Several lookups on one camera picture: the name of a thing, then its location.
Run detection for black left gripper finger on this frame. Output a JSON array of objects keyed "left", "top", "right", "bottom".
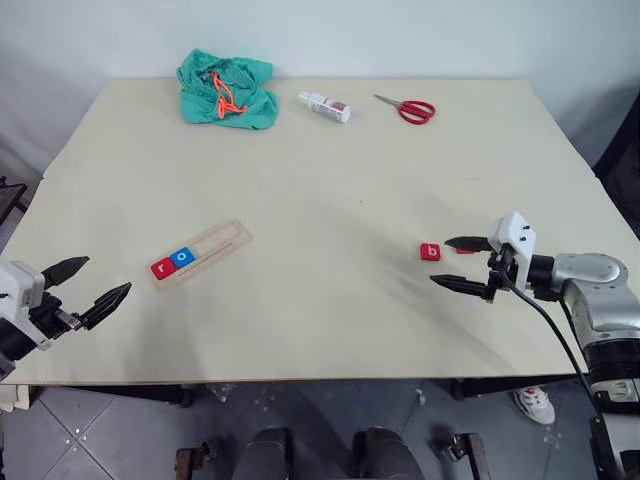
[
  {"left": 76, "top": 281, "right": 133, "bottom": 332},
  {"left": 41, "top": 255, "right": 92, "bottom": 291}
]

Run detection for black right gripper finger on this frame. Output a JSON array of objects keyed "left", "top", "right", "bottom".
[
  {"left": 429, "top": 273, "right": 489, "bottom": 301},
  {"left": 443, "top": 234, "right": 494, "bottom": 254}
]

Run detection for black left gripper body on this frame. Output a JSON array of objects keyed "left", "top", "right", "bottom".
[{"left": 28, "top": 291, "right": 82, "bottom": 347}]

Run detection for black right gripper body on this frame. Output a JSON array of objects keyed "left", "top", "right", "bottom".
[{"left": 484, "top": 244, "right": 520, "bottom": 304}]

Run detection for red letter tile r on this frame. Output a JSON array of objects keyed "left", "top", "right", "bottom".
[{"left": 150, "top": 256, "right": 178, "bottom": 281}]

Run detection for blue letter tile o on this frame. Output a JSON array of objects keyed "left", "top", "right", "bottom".
[{"left": 169, "top": 246, "right": 197, "bottom": 270}]

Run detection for wooden letter tray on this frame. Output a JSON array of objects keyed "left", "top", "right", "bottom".
[{"left": 147, "top": 219, "right": 253, "bottom": 293}]

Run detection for black metal stand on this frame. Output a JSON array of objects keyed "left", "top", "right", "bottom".
[{"left": 0, "top": 176, "right": 29, "bottom": 227}]

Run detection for black table leg bar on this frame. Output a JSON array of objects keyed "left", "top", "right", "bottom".
[{"left": 449, "top": 374, "right": 592, "bottom": 402}]

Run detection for white sneaker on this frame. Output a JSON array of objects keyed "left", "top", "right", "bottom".
[{"left": 511, "top": 385, "right": 558, "bottom": 427}]

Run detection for white spray bottle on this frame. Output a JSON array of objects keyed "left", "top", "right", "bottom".
[{"left": 297, "top": 90, "right": 353, "bottom": 126}]

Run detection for crumpled green cloth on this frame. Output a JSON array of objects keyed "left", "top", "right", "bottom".
[{"left": 175, "top": 47, "right": 281, "bottom": 132}]

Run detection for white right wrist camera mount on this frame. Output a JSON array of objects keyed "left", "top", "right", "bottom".
[{"left": 488, "top": 211, "right": 540, "bottom": 293}]

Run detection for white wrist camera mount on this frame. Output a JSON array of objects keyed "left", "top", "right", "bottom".
[
  {"left": 0, "top": 259, "right": 54, "bottom": 352},
  {"left": 488, "top": 211, "right": 540, "bottom": 293}
]

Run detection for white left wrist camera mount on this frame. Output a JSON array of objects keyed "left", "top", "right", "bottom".
[{"left": 0, "top": 259, "right": 54, "bottom": 352}]

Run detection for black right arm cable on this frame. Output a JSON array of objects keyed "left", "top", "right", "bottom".
[{"left": 506, "top": 284, "right": 607, "bottom": 427}]

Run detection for red handled scissors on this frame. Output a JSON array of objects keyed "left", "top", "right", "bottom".
[{"left": 373, "top": 92, "right": 438, "bottom": 127}]

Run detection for rusty caster frame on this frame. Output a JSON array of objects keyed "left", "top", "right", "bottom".
[
  {"left": 431, "top": 431, "right": 490, "bottom": 480},
  {"left": 174, "top": 434, "right": 227, "bottom": 480}
]

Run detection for orange cord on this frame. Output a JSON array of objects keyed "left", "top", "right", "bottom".
[{"left": 211, "top": 71, "right": 249, "bottom": 122}]

